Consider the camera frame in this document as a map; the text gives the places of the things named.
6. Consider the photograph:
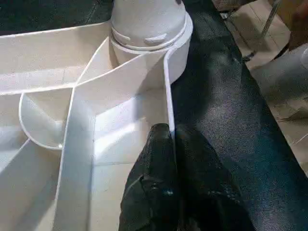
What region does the black work mat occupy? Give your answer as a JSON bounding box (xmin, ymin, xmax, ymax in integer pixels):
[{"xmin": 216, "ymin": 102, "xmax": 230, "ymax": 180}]
[{"xmin": 0, "ymin": 0, "xmax": 308, "ymax": 231}]

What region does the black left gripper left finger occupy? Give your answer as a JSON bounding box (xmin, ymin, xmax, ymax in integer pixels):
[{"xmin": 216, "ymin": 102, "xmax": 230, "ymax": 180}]
[{"xmin": 117, "ymin": 122, "xmax": 180, "ymax": 231}]

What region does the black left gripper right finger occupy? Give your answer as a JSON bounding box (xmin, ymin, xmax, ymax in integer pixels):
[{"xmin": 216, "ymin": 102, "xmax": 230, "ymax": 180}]
[{"xmin": 175, "ymin": 124, "xmax": 251, "ymax": 231}]

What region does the white plastic table leg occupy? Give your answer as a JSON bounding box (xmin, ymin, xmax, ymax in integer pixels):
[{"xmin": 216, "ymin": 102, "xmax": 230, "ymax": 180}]
[{"xmin": 110, "ymin": 0, "xmax": 189, "ymax": 52}]

